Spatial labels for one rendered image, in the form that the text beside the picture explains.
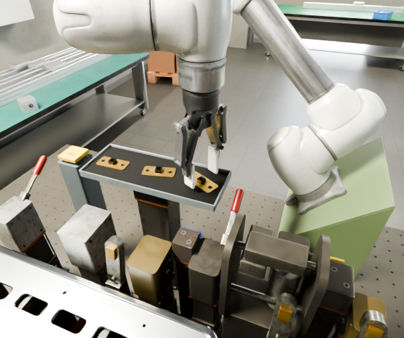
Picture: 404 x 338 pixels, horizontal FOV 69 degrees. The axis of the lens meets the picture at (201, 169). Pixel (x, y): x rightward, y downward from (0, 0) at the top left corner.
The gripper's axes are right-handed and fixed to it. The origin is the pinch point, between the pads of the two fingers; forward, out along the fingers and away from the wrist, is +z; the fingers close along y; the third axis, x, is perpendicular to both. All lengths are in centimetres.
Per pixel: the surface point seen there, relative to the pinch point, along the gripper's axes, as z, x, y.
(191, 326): 19.9, 17.7, 20.5
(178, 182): 4.2, -4.0, 4.0
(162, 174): 3.9, -9.2, 4.9
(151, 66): 96, -317, -211
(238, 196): 5.3, 9.0, -3.5
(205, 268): 12.3, 13.8, 12.6
